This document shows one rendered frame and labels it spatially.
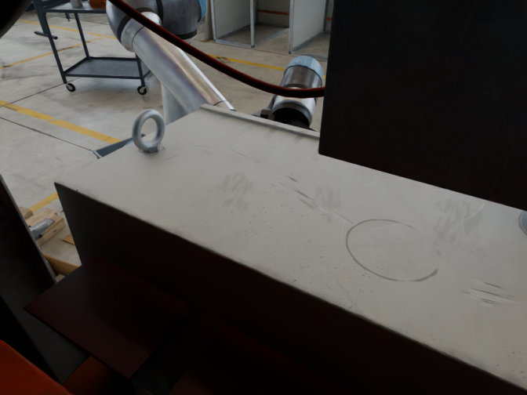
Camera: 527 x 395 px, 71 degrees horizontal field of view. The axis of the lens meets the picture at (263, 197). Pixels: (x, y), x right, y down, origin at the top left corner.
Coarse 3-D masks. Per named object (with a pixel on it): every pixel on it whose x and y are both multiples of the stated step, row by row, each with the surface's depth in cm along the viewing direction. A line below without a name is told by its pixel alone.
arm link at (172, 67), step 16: (128, 0) 73; (144, 0) 75; (112, 16) 74; (128, 16) 72; (128, 32) 73; (144, 32) 73; (128, 48) 77; (144, 48) 73; (160, 48) 72; (176, 48) 74; (160, 64) 72; (176, 64) 71; (192, 64) 73; (160, 80) 74; (176, 80) 71; (192, 80) 71; (208, 80) 73; (176, 96) 73; (192, 96) 70; (208, 96) 70; (192, 112) 72
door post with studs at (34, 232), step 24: (0, 192) 34; (0, 216) 36; (0, 240) 36; (24, 240) 38; (0, 264) 37; (24, 264) 39; (0, 288) 38; (24, 288) 40; (48, 288) 43; (0, 312) 43; (24, 312) 41; (24, 336) 44; (48, 336) 45; (48, 360) 46; (72, 360) 50
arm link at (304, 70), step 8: (304, 56) 71; (296, 64) 70; (304, 64) 69; (312, 64) 70; (288, 72) 70; (296, 72) 68; (304, 72) 68; (312, 72) 69; (320, 72) 71; (288, 80) 68; (296, 80) 67; (304, 80) 67; (312, 80) 68; (320, 80) 71; (304, 88) 66
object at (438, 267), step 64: (192, 128) 44; (256, 128) 44; (64, 192) 33; (128, 192) 32; (192, 192) 33; (256, 192) 33; (320, 192) 33; (384, 192) 33; (448, 192) 34; (128, 256) 33; (192, 256) 28; (256, 256) 26; (320, 256) 26; (384, 256) 27; (448, 256) 27; (512, 256) 27; (192, 320) 33; (256, 320) 28; (320, 320) 24; (384, 320) 22; (448, 320) 22; (512, 320) 22; (384, 384) 24; (448, 384) 21; (512, 384) 19
